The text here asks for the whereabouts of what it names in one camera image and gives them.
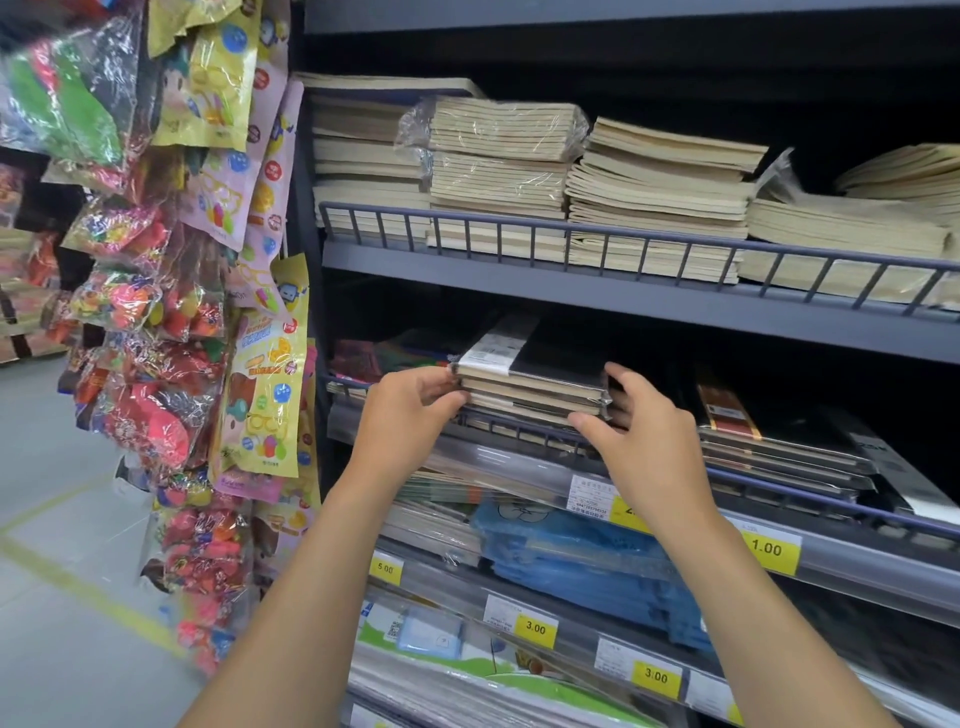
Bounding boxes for person's left hand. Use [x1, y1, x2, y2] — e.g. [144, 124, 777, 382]
[348, 365, 470, 489]

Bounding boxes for person's right hand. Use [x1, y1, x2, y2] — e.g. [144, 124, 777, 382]
[567, 362, 721, 534]

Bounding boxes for black notebook orange band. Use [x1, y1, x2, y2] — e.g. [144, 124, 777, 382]
[701, 442, 877, 475]
[708, 472, 860, 502]
[704, 457, 875, 489]
[693, 374, 875, 459]

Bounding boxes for black notebook white band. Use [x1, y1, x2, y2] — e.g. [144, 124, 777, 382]
[453, 313, 613, 391]
[824, 408, 960, 526]
[457, 377, 609, 403]
[464, 403, 613, 425]

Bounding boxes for notebooks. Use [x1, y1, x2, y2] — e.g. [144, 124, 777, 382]
[461, 391, 610, 414]

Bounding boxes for grey metal store shelving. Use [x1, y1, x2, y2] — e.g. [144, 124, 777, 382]
[288, 0, 960, 728]

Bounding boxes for person's right forearm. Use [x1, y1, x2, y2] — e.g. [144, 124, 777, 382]
[659, 506, 901, 728]

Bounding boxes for person's left forearm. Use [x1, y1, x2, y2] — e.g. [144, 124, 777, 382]
[179, 472, 429, 728]

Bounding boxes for colourful illustrated book packs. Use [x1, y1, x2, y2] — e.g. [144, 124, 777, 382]
[329, 326, 481, 399]

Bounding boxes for stack of pale grey workbooks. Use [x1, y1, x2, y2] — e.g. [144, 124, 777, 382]
[382, 468, 485, 568]

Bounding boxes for blue wrapped folder packs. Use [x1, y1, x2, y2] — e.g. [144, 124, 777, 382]
[472, 498, 714, 654]

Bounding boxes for row of yellow price labels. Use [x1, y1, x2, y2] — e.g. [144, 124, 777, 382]
[348, 472, 808, 728]

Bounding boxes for stack of green white workbooks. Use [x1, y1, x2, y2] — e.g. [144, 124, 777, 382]
[348, 599, 661, 728]

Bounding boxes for stacks of beige exercise books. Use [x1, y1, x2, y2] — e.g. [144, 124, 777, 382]
[292, 71, 960, 309]

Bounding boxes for hanging colourful packets display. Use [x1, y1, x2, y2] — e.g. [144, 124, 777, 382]
[0, 0, 324, 676]

